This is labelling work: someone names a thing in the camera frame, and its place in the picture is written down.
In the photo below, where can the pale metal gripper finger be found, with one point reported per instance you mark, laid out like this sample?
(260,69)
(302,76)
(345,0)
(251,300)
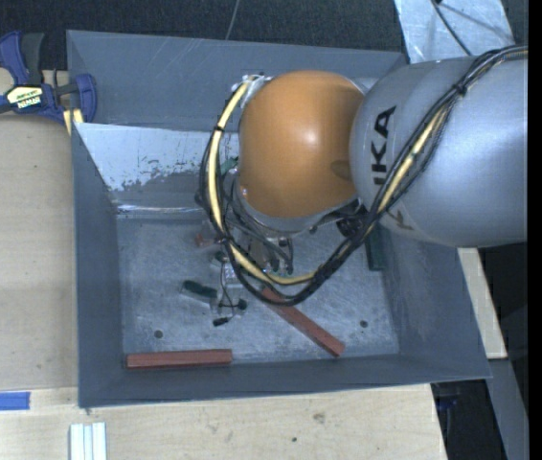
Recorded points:
(199,289)
(225,312)

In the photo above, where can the grey metal bin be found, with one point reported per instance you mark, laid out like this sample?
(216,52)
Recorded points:
(165,266)

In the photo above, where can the red-brown flat block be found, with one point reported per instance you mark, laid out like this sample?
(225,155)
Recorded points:
(180,359)
(309,326)

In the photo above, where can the dark green flat block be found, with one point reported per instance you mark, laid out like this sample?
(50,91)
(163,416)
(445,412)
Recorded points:
(375,254)

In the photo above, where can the pale wood board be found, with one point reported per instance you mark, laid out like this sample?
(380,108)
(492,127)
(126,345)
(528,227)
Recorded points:
(27,257)

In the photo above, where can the black cylinder on white bracket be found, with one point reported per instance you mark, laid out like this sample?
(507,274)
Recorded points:
(348,226)

